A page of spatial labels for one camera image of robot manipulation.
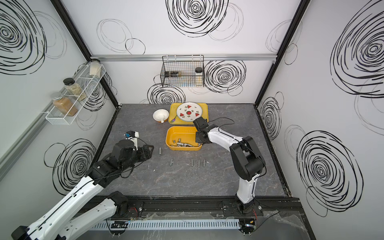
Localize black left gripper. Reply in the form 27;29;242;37
120;144;155;173

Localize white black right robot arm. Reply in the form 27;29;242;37
193;117;267;215

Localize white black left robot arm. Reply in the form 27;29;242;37
11;137;154;240

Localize yellow plastic storage box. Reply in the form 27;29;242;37
166;126;203;151

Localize chrome socket big central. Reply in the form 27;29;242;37
177;142;194;147

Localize watermelon pattern ceramic plate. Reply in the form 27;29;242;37
177;102;203;122

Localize yellow plastic tray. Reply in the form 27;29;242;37
169;102;209;126

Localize orange white bowl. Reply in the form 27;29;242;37
153;109;170;123

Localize dark item in basket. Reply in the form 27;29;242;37
164;71;182;78

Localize spice jar brown powder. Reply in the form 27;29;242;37
51;92;78;117

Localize spice jar black lid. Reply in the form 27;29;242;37
63;78;87;101

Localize spice jar white contents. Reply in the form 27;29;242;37
89;59;102;78

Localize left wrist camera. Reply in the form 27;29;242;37
125;131;139;149

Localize black wire wall basket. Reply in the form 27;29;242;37
160;55;205;88

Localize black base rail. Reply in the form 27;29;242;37
77;196;302;218

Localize white slotted cable duct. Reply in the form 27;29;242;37
91;219;241;231

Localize clear acrylic wall shelf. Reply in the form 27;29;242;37
45;61;107;126

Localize black corner frame post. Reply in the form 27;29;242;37
255;0;311;108

